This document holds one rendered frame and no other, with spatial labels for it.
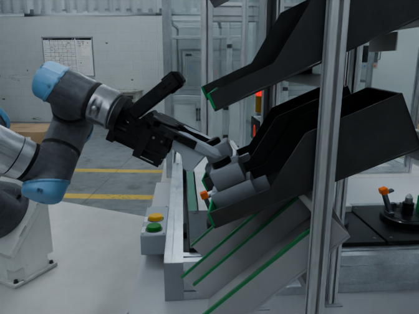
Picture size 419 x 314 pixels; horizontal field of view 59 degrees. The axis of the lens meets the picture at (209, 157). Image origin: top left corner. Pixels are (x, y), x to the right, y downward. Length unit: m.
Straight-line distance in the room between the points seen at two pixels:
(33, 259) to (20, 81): 9.22
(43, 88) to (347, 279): 0.79
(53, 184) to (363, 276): 0.74
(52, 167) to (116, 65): 8.57
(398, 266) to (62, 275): 0.85
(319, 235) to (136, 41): 8.79
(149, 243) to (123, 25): 8.39
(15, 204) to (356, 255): 0.85
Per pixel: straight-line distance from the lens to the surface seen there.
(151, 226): 1.05
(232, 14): 2.03
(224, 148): 0.67
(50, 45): 9.82
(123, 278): 1.05
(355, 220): 1.16
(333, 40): 0.45
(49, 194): 0.73
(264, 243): 0.66
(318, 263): 0.52
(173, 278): 0.92
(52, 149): 0.76
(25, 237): 1.06
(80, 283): 1.06
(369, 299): 1.02
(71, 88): 0.71
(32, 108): 10.16
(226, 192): 0.54
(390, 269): 1.05
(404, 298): 1.06
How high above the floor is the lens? 1.41
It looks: 14 degrees down
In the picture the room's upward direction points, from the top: straight up
